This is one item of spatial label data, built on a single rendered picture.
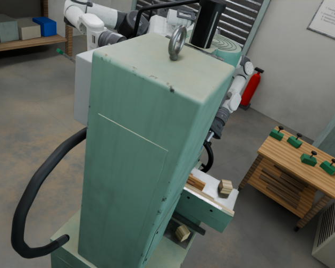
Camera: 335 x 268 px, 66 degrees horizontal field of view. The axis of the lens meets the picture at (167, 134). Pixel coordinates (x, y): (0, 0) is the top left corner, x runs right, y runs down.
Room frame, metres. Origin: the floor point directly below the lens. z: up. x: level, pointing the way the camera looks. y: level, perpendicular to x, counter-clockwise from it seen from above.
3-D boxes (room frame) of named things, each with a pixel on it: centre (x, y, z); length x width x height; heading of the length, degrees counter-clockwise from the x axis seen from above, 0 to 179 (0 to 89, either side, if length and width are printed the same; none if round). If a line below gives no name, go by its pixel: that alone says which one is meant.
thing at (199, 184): (0.80, -0.10, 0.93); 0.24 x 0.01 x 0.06; 74
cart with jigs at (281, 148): (1.87, -1.16, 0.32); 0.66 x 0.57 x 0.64; 64
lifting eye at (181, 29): (0.49, 0.04, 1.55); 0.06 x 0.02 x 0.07; 164
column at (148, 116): (0.49, 0.03, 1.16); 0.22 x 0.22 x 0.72; 74
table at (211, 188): (0.87, -0.08, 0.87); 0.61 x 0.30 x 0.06; 74
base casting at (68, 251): (0.65, -0.01, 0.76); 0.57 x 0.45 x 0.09; 164
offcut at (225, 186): (0.82, -0.31, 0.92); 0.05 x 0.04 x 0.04; 10
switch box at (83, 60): (0.50, 0.18, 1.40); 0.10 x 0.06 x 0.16; 164
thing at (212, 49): (0.64, -0.01, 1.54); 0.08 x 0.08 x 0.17; 74
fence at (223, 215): (0.73, -0.04, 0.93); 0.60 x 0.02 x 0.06; 74
